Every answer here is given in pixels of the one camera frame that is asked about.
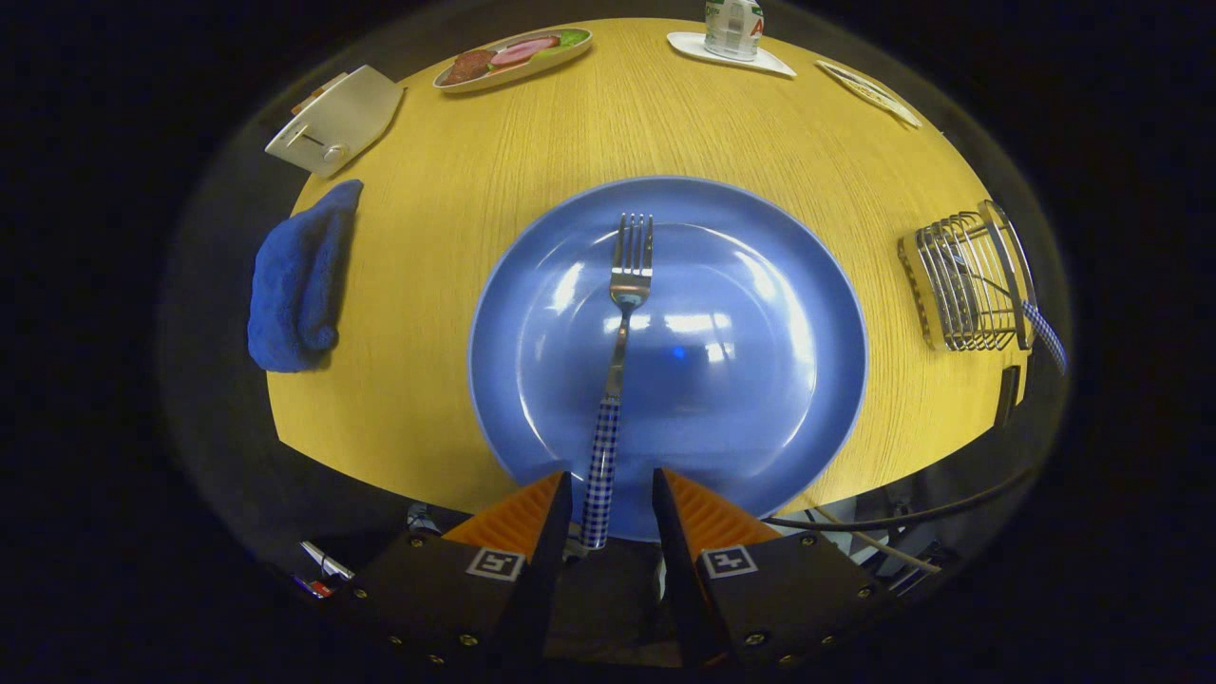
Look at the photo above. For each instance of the blue folded towel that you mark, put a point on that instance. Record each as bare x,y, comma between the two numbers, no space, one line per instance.
294,285

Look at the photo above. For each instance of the white green drink bottle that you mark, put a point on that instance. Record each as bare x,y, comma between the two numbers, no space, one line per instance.
731,28

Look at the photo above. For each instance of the toast slices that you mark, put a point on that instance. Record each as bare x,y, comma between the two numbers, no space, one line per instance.
313,93

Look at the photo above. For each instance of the white toaster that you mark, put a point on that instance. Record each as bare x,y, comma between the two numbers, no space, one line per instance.
342,119

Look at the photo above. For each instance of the white power strip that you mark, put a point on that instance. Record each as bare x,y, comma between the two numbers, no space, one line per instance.
325,565

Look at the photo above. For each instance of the blue plate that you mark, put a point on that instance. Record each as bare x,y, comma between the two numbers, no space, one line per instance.
741,380

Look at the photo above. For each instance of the black table bracket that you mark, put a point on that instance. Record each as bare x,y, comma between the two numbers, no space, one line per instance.
1007,397

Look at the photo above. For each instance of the small plate of food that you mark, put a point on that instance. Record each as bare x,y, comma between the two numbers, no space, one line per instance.
503,59

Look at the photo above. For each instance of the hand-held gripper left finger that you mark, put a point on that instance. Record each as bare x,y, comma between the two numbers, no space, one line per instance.
546,570

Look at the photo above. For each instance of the white divided dish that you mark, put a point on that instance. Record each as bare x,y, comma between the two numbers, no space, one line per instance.
869,92

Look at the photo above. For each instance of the white coaster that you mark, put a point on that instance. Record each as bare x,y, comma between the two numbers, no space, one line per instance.
760,63

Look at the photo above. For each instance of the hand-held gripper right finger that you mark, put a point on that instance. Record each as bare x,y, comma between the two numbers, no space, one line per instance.
676,589

